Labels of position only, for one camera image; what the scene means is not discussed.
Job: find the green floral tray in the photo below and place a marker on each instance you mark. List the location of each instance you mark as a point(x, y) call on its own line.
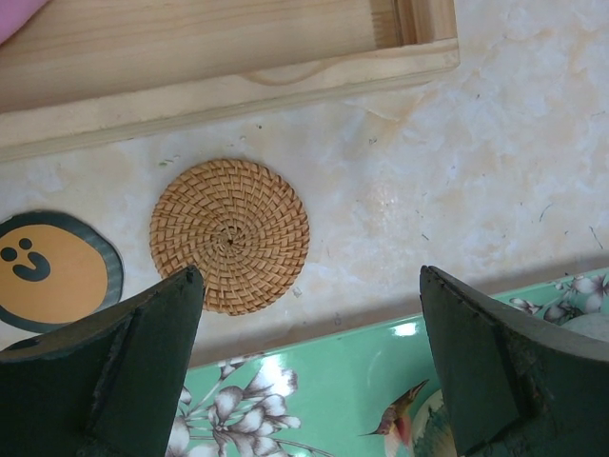
point(366, 392)

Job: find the pink cloth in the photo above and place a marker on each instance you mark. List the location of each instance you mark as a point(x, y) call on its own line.
point(14, 14)

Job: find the woven rattan coaster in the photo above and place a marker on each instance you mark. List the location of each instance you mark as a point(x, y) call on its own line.
point(241, 224)

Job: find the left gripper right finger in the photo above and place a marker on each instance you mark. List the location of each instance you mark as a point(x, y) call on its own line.
point(513, 384)

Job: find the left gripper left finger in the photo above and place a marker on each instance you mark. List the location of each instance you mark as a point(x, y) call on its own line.
point(108, 384)

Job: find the wooden rack stand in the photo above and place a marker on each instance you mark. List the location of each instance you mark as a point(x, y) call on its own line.
point(86, 73)

